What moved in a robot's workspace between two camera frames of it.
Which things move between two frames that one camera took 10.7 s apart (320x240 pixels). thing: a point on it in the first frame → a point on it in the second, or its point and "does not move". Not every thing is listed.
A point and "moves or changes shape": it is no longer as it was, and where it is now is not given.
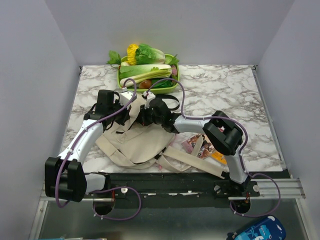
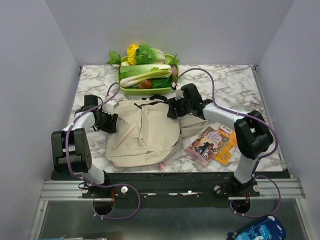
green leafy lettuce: (146, 54) does not move
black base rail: (204, 190) does not move
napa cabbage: (132, 74) does not move
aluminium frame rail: (284, 188) does not move
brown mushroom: (146, 84) does not move
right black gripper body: (148, 117) → (181, 107)
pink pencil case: (176, 142) → (162, 165)
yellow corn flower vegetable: (131, 53) does not move
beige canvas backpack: (135, 143) moves or changes shape
